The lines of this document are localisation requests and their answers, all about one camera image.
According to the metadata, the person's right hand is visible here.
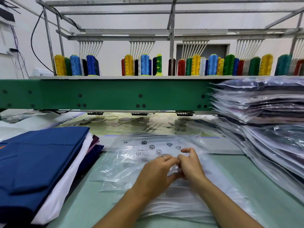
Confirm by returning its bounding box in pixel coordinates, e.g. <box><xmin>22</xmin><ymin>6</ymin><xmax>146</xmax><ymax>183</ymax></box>
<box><xmin>177</xmin><ymin>148</ymin><xmax>210</xmax><ymax>189</ymax></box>

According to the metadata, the person's left hand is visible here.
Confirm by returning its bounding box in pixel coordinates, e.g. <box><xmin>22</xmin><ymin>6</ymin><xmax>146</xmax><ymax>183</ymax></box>
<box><xmin>130</xmin><ymin>154</ymin><xmax>181</xmax><ymax>200</ymax></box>

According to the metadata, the stack of plastic bags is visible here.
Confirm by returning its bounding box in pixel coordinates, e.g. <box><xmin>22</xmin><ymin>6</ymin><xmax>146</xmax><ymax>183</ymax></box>
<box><xmin>92</xmin><ymin>134</ymin><xmax>259</xmax><ymax>224</ymax></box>

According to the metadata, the stack of bagged garments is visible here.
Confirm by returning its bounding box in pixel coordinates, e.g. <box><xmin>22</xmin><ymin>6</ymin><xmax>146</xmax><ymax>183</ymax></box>
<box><xmin>211</xmin><ymin>76</ymin><xmax>304</xmax><ymax>202</ymax></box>

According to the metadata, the blue shirt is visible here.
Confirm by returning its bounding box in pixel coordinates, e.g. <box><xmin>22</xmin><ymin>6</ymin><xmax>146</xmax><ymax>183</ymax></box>
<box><xmin>0</xmin><ymin>127</ymin><xmax>90</xmax><ymax>224</ymax></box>

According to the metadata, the person's right forearm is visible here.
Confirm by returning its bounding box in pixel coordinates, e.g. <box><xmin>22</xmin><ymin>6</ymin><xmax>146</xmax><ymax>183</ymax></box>
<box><xmin>194</xmin><ymin>180</ymin><xmax>264</xmax><ymax>228</ymax></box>

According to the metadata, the green machine beam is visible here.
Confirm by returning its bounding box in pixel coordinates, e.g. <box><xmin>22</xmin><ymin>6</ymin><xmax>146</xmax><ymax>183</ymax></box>
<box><xmin>0</xmin><ymin>78</ymin><xmax>224</xmax><ymax>112</ymax></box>

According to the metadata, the row of coloured thread spools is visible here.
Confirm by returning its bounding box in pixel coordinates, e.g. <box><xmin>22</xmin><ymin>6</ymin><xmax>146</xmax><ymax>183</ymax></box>
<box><xmin>53</xmin><ymin>54</ymin><xmax>304</xmax><ymax>77</ymax></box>

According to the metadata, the grey metal thread rack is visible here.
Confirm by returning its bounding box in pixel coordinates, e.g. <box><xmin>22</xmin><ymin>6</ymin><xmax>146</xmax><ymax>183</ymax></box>
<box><xmin>34</xmin><ymin>0</ymin><xmax>304</xmax><ymax>75</ymax></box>

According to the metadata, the white box device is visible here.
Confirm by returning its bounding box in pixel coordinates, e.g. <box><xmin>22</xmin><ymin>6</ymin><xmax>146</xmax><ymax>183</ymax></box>
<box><xmin>31</xmin><ymin>68</ymin><xmax>54</xmax><ymax>77</ymax></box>

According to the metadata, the black hanging cable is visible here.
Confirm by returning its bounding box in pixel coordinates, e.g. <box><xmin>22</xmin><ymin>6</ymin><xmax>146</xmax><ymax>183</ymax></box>
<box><xmin>31</xmin><ymin>12</ymin><xmax>55</xmax><ymax>74</ymax></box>

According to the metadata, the white wall socket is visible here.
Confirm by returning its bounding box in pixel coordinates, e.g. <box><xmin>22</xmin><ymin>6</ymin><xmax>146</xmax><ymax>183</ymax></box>
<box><xmin>0</xmin><ymin>47</ymin><xmax>20</xmax><ymax>56</ymax></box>

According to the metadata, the wall router with antennas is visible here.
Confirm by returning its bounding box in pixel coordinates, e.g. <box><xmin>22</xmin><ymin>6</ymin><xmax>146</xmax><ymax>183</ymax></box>
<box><xmin>0</xmin><ymin>4</ymin><xmax>16</xmax><ymax>27</ymax></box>

